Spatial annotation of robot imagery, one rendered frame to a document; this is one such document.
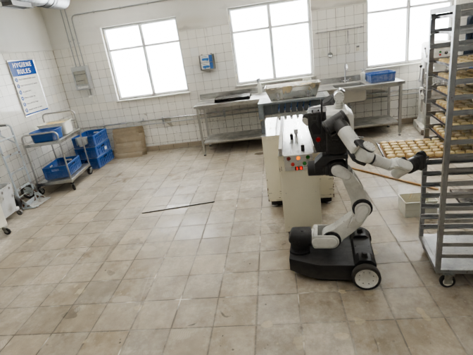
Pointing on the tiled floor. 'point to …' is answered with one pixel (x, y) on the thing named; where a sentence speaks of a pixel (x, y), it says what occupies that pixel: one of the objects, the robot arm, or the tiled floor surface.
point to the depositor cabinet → (272, 170)
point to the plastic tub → (405, 206)
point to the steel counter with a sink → (350, 85)
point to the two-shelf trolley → (56, 157)
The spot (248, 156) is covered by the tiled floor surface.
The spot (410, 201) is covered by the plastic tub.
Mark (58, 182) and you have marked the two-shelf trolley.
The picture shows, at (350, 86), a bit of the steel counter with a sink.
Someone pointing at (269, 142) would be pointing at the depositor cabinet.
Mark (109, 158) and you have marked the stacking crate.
